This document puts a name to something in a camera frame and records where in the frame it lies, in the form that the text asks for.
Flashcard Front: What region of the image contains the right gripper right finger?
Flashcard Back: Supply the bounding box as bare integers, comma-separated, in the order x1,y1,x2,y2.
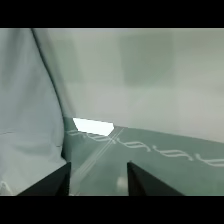
126,161,185,197

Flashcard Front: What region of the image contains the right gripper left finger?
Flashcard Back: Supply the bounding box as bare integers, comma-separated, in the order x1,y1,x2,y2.
17,161,72,197

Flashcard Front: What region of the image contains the pale blue shirt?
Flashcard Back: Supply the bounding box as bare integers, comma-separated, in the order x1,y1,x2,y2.
0,28,73,197

